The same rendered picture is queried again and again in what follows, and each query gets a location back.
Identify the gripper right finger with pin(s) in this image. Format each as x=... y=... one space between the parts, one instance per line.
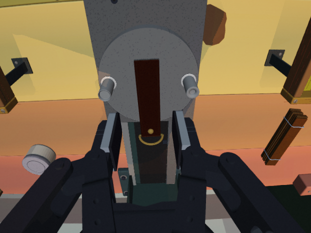
x=194 y=170

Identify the brass rivet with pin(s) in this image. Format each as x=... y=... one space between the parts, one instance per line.
x=150 y=131

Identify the reddish brown block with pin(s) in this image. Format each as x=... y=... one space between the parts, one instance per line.
x=303 y=184

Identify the dark carriage plate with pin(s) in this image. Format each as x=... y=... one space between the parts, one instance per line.
x=153 y=162

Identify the black wall bracket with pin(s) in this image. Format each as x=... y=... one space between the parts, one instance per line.
x=17 y=70
x=278 y=62

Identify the dark green mat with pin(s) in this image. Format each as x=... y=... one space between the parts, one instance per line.
x=291 y=201

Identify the white round tin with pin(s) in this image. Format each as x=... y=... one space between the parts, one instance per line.
x=38 y=160

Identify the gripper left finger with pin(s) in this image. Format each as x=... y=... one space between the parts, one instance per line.
x=97 y=170

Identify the brown wooden post brass foot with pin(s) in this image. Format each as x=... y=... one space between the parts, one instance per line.
x=298 y=72
x=6 y=94

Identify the dark green press base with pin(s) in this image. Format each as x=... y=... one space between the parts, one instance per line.
x=150 y=194

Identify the grey turret cup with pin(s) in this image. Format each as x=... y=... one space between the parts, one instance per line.
x=107 y=88
x=190 y=86

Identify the grey round turret disc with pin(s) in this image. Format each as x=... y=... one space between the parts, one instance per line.
x=116 y=58

